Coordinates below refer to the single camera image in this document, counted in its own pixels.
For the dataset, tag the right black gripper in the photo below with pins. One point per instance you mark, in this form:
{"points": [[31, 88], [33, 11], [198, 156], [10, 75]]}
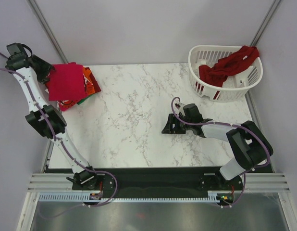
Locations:
{"points": [[168, 128]]}

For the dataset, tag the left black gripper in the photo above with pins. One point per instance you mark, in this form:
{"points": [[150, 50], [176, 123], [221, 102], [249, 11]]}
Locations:
{"points": [[44, 68]]}

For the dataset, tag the bright red t-shirt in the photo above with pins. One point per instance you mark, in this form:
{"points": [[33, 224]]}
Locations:
{"points": [[70, 71]]}

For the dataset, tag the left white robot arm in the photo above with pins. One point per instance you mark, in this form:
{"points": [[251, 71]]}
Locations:
{"points": [[46, 119]]}

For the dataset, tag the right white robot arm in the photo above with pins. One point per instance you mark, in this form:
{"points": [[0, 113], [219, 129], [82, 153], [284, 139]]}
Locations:
{"points": [[250, 147]]}

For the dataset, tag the red coca-cola print t-shirt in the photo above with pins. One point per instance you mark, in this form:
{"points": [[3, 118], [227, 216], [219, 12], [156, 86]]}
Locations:
{"points": [[66, 104]]}

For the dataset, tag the green folded t-shirt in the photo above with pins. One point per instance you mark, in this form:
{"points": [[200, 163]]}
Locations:
{"points": [[82, 100]]}

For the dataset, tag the orange folded t-shirt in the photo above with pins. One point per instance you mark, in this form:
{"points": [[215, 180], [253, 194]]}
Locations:
{"points": [[89, 87]]}

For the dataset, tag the dark red folded t-shirt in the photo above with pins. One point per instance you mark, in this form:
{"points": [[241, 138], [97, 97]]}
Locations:
{"points": [[95, 84]]}

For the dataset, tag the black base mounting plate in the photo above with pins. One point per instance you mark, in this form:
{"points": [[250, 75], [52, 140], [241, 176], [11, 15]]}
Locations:
{"points": [[164, 183]]}

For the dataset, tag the white plastic laundry basket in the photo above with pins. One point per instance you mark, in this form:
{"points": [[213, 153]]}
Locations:
{"points": [[234, 87]]}

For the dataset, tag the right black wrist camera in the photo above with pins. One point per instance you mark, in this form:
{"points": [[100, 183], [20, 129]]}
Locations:
{"points": [[192, 114]]}

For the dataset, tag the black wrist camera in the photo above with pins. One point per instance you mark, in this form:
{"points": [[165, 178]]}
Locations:
{"points": [[192, 114], [19, 48]]}

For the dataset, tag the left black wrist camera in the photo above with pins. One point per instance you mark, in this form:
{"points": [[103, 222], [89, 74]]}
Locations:
{"points": [[19, 48]]}

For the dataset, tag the aluminium extrusion rail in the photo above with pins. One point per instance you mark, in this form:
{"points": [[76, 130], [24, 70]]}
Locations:
{"points": [[50, 182]]}

